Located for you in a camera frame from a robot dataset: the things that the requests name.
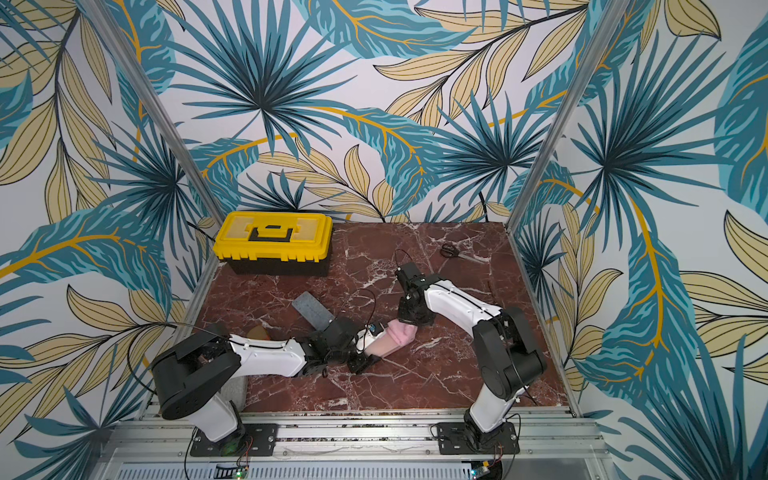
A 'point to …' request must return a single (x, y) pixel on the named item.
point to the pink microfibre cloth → (402, 332)
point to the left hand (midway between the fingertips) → (371, 350)
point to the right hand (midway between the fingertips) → (408, 318)
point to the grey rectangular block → (313, 310)
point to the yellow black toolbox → (274, 243)
